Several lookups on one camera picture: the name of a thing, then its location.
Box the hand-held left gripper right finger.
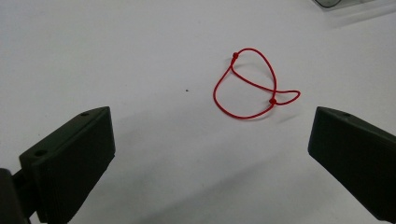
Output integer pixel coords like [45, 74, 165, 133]
[307, 105, 396, 224]

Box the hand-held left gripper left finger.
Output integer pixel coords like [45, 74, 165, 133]
[19, 105, 117, 224]

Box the red string bracelet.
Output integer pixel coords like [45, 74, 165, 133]
[213, 47, 302, 120]

